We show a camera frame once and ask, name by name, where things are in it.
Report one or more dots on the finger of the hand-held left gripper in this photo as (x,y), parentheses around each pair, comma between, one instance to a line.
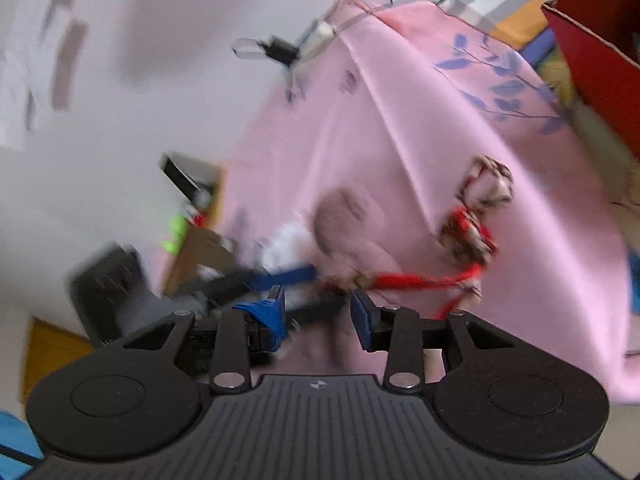
(315,312)
(285,277)

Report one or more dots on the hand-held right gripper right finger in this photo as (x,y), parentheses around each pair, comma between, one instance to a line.
(362,325)

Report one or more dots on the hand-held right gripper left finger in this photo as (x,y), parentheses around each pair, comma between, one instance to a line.
(267,312)

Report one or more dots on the brown cardboard box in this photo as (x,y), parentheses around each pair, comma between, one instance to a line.
(200,250)

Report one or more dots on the neon green plush toy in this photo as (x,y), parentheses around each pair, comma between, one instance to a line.
(175,232)

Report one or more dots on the black phone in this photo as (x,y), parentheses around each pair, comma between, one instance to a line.
(180,175)

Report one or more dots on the pink printed bedsheet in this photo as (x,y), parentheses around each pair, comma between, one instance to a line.
(375,135)

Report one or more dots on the black charger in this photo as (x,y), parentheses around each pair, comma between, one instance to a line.
(280,50)

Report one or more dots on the white power strip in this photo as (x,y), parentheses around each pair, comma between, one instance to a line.
(320,34)

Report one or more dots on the striped cloth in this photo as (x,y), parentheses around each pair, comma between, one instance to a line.
(500,0)

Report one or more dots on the red box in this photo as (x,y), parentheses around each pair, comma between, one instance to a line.
(595,60)

